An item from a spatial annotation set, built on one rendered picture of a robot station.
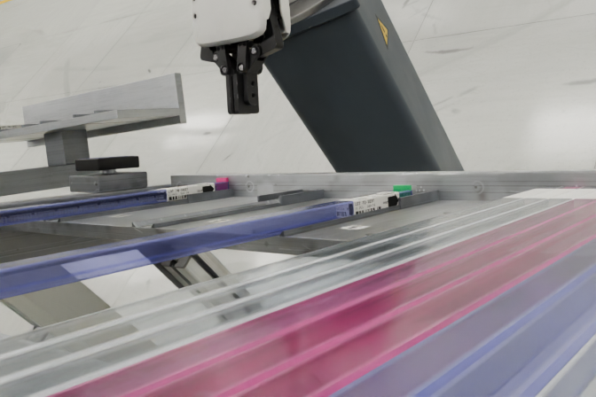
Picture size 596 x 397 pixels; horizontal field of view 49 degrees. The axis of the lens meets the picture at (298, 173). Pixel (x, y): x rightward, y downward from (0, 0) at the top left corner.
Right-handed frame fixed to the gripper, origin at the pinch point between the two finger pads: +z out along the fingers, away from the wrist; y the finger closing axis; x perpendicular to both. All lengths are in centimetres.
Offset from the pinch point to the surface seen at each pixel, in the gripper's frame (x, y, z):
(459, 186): 3.6, -25.1, 9.2
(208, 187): 6.3, -0.7, 9.1
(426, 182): 3.6, -22.2, 8.9
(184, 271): 0.0, 10.7, 19.4
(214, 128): -109, 114, 0
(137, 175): 7.9, 8.0, 7.8
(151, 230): 22.5, -11.8, 10.4
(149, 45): -152, 196, -43
